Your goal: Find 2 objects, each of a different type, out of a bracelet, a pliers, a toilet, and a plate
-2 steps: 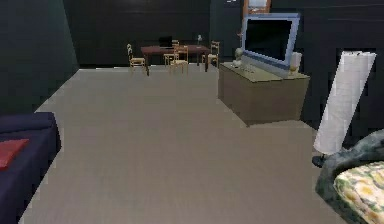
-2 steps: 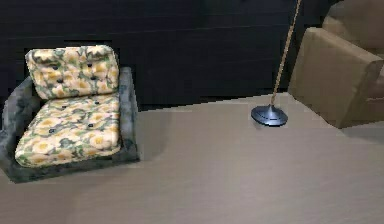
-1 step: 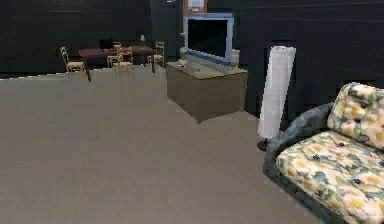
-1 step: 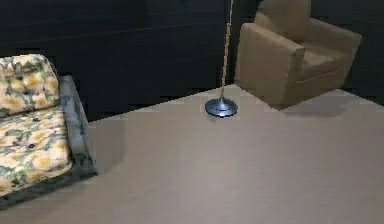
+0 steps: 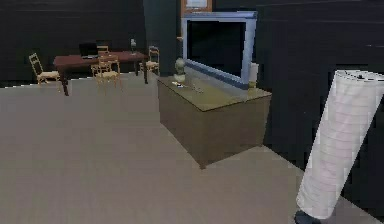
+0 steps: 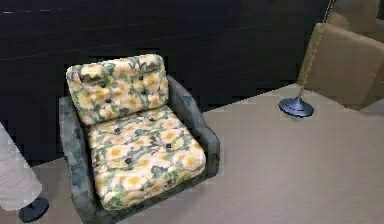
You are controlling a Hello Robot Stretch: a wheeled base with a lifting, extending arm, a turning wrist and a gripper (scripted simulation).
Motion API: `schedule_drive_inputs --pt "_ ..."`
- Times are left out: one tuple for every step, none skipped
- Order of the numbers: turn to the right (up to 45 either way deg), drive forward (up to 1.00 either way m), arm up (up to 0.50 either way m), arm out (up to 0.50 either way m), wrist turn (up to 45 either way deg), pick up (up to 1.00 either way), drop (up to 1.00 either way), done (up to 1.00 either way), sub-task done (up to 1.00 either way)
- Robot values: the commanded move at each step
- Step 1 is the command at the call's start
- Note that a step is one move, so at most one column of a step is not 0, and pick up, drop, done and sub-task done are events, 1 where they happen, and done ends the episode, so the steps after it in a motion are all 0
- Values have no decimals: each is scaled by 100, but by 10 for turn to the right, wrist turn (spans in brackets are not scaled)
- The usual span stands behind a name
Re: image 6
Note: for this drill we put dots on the floral cushioned armchair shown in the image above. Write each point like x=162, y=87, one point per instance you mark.
x=140, y=143

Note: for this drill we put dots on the floor lamp with round base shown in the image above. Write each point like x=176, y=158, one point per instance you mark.
x=296, y=106

